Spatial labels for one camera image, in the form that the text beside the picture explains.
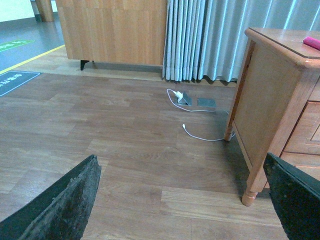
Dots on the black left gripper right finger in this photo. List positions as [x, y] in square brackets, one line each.
[295, 196]

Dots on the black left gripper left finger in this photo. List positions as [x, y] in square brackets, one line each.
[62, 211]

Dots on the wooden top drawer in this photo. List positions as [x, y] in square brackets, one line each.
[305, 138]

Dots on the pink marker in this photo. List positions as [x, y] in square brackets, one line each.
[312, 42]

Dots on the wooden nightstand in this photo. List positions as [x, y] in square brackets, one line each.
[278, 76]

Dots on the dark blue floor sign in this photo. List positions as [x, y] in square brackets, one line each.
[11, 80]

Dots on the open floor socket box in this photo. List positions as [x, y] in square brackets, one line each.
[186, 100]

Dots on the white charger plug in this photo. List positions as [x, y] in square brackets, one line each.
[179, 95]

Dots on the green floor sticker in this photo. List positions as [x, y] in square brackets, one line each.
[14, 44]

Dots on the grey pleated curtain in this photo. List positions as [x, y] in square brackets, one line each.
[206, 38]

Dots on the light wooden cabinet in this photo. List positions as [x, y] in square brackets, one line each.
[114, 31]

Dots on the wooden pillar base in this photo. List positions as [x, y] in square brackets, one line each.
[45, 10]

